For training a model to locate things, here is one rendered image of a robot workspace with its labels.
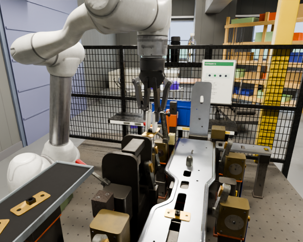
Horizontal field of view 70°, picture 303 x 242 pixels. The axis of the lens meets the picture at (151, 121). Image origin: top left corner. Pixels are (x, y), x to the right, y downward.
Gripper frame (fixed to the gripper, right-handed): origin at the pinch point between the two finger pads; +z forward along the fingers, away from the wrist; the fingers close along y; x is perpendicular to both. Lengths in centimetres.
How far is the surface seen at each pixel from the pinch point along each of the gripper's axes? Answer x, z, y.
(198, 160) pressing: 33.7, 29.3, 12.6
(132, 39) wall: 749, -53, -354
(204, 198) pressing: 5.9, 29.5, 19.1
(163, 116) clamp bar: 37.2, 10.1, -7.2
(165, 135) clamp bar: 37.3, 20.4, -5.5
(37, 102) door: 215, 70, -291
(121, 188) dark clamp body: -10.0, 21.5, -6.6
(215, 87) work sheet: 95, 3, 13
